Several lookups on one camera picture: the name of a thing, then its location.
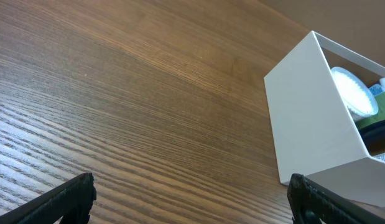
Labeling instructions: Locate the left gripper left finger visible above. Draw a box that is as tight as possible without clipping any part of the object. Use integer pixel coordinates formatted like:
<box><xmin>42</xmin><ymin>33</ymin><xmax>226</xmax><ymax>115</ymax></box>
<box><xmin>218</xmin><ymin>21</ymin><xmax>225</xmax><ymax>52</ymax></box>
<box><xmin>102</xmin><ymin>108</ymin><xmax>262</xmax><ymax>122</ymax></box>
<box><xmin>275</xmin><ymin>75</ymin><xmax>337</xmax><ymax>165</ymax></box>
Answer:
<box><xmin>0</xmin><ymin>173</ymin><xmax>96</xmax><ymax>224</ymax></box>

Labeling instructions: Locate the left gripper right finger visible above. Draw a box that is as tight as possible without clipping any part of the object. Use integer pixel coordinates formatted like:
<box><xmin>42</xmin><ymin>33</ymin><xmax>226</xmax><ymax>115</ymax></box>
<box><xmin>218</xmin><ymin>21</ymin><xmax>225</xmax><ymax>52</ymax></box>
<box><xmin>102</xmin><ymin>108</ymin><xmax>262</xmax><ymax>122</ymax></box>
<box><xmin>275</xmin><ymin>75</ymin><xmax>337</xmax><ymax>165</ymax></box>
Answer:
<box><xmin>287</xmin><ymin>174</ymin><xmax>385</xmax><ymax>224</ymax></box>

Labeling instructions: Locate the dark blue pump bottle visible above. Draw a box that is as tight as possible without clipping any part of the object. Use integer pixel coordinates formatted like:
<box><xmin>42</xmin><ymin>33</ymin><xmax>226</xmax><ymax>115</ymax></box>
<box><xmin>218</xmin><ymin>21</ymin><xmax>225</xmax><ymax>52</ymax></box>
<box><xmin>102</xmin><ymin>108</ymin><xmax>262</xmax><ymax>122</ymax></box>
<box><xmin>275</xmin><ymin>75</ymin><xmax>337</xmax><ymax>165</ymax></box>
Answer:
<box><xmin>356</xmin><ymin>78</ymin><xmax>385</xmax><ymax>156</ymax></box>

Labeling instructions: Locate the white round jar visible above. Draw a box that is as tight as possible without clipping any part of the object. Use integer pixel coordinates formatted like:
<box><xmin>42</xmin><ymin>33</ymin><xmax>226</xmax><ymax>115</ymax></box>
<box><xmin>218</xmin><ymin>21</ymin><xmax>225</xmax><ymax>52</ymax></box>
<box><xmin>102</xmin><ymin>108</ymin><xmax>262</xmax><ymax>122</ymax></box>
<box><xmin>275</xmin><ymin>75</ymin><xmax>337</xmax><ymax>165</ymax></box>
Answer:
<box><xmin>331</xmin><ymin>67</ymin><xmax>379</xmax><ymax>122</ymax></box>

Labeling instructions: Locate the white cardboard box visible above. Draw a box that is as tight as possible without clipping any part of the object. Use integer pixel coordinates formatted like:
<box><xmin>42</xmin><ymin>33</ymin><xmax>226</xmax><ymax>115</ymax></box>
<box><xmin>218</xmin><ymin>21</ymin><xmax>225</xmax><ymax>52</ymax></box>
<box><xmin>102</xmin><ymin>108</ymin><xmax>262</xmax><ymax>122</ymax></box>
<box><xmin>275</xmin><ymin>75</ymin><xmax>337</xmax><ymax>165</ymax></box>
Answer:
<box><xmin>264</xmin><ymin>31</ymin><xmax>385</xmax><ymax>207</ymax></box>

